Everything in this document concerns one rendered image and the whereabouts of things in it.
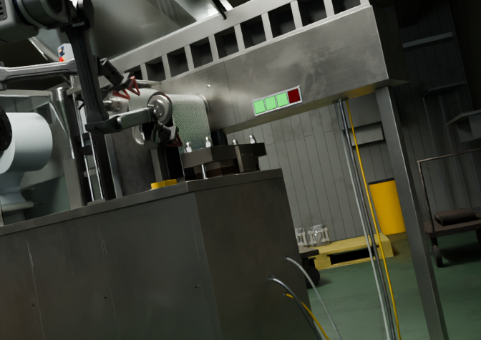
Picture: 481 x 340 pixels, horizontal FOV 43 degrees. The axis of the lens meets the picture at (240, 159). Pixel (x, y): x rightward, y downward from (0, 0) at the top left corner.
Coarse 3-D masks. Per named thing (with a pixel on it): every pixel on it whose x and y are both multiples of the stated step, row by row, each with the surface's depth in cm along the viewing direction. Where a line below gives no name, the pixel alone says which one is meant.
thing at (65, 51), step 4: (64, 44) 295; (68, 44) 296; (60, 48) 298; (64, 48) 295; (68, 48) 296; (60, 52) 298; (64, 52) 295; (68, 52) 295; (72, 52) 297; (60, 56) 299; (64, 56) 295; (68, 56) 295; (72, 56) 297; (60, 60) 296; (64, 60) 296
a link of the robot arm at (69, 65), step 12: (72, 60) 235; (96, 60) 237; (0, 72) 234; (12, 72) 234; (24, 72) 234; (36, 72) 234; (48, 72) 234; (60, 72) 235; (72, 72) 235; (0, 84) 234
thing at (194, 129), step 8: (176, 120) 259; (184, 120) 264; (192, 120) 268; (200, 120) 273; (184, 128) 263; (192, 128) 267; (200, 128) 272; (208, 128) 276; (184, 136) 262; (192, 136) 266; (200, 136) 271; (208, 136) 275; (184, 144) 260; (192, 144) 265; (200, 144) 270
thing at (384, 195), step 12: (384, 180) 768; (372, 192) 783; (384, 192) 769; (396, 192) 769; (384, 204) 770; (396, 204) 768; (384, 216) 773; (396, 216) 767; (384, 228) 776; (396, 228) 767
